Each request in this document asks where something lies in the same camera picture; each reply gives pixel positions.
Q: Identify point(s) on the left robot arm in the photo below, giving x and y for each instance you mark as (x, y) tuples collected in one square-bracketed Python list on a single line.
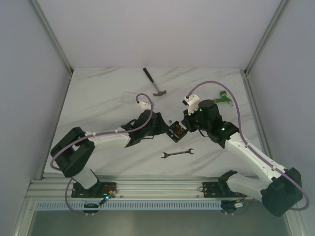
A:
[(73, 151)]

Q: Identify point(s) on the aluminium frame rail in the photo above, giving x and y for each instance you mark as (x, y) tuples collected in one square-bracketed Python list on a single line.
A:
[(51, 35)]

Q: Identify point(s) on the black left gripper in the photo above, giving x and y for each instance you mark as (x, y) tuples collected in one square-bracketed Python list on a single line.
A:
[(157, 123)]

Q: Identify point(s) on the slotted cable duct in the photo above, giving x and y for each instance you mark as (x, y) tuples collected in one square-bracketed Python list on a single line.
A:
[(77, 205)]

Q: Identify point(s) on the claw hammer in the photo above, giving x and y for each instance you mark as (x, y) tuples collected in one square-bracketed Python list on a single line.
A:
[(159, 92)]

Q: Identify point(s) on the black fuse box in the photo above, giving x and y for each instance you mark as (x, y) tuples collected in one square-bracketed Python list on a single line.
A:
[(176, 132)]

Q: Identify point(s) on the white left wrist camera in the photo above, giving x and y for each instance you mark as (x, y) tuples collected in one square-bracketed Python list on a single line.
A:
[(145, 105)]

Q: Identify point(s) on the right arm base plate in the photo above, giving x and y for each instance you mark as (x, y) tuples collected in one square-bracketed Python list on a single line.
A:
[(215, 190)]

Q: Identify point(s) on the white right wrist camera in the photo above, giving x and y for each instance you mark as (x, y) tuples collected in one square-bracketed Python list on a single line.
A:
[(192, 102)]

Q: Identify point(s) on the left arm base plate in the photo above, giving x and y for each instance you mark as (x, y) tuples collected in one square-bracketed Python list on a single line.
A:
[(100, 190)]

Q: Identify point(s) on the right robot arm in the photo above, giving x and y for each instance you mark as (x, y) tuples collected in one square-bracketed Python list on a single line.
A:
[(277, 187)]

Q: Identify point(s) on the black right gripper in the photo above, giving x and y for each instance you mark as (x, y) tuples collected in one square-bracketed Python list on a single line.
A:
[(186, 121)]

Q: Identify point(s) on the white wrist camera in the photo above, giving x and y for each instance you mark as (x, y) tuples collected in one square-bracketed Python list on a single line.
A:
[(145, 105), (192, 102)]

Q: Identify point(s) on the steel open-end wrench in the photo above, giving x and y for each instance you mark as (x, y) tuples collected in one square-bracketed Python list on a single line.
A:
[(165, 155)]

